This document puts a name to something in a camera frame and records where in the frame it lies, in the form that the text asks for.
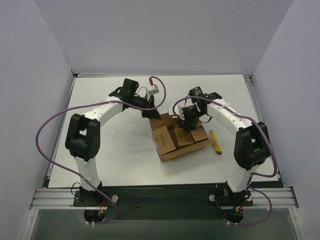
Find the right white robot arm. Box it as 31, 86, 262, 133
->
171, 86, 271, 193

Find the aluminium front rail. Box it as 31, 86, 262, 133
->
30, 186, 299, 210

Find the brown cardboard express box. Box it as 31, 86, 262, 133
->
149, 113, 212, 163

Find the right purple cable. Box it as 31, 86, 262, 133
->
171, 96, 279, 226

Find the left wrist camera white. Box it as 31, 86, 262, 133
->
146, 84, 159, 100

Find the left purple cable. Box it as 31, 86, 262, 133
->
36, 76, 168, 223

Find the yellow utility knife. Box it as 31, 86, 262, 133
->
209, 130, 223, 155

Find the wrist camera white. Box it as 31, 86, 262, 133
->
146, 84, 159, 100
167, 105, 180, 120

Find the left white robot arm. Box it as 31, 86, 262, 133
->
65, 77, 161, 206

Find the dark red inner box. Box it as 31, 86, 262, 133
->
168, 128, 195, 149

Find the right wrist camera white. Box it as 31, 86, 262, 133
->
167, 105, 180, 120

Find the purple cable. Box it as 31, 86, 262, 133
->
171, 96, 279, 226
36, 76, 168, 223

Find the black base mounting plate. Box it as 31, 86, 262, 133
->
73, 183, 253, 222

